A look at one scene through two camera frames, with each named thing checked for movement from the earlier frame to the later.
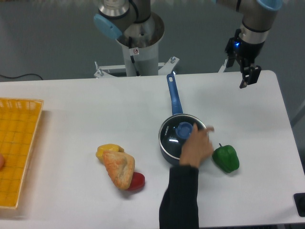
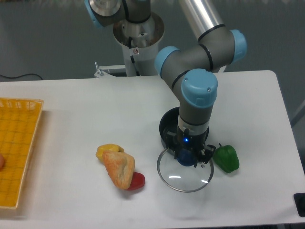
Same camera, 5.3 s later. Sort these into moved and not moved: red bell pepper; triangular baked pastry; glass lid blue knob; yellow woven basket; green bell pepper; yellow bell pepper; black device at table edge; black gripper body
Moved: black gripper body; glass lid blue knob
Not moved: yellow bell pepper; yellow woven basket; green bell pepper; black device at table edge; red bell pepper; triangular baked pastry
